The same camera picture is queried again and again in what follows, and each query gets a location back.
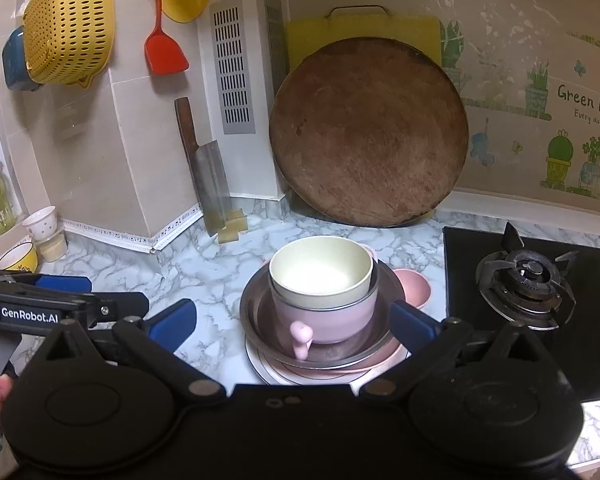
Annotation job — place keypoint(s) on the large steel bowl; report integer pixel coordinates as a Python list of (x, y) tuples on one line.
[(260, 310)]

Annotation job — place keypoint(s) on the cream bowl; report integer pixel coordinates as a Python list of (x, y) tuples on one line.
[(320, 270)]

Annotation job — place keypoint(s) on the round wooden cutting board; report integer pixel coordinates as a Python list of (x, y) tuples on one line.
[(370, 135)]

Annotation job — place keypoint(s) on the grey vent grille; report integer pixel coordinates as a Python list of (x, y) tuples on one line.
[(234, 65)]

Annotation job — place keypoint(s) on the white patterned trim strip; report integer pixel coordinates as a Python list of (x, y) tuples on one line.
[(130, 240)]

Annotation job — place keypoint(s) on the dark blue container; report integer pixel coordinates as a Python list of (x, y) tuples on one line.
[(15, 65)]

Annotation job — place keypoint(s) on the black gas stove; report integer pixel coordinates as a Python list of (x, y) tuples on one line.
[(595, 320)]

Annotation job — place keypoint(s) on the yellow cutting board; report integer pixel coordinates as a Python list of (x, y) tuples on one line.
[(305, 40)]

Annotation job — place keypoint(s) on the orange spatula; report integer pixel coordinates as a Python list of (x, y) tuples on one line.
[(165, 50)]

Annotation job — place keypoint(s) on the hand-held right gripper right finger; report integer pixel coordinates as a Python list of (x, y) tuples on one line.
[(412, 327)]

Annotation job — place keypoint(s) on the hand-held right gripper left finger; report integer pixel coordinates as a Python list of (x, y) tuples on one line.
[(172, 327)]

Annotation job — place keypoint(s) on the yellow colander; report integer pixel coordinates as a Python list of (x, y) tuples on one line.
[(70, 25)]

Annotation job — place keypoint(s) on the white plate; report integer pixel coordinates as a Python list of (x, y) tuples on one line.
[(257, 362)]

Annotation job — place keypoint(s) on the white floral bowl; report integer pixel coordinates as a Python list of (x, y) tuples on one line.
[(40, 222)]

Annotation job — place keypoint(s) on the stove burner grate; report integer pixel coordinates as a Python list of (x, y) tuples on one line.
[(527, 275)]

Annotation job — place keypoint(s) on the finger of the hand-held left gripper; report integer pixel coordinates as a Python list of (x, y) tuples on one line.
[(62, 283), (125, 304)]

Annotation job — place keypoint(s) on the yellow bowl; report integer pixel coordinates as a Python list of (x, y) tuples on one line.
[(17, 260)]

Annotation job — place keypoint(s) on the plant wall sticker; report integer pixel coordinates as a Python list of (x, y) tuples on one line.
[(560, 150)]

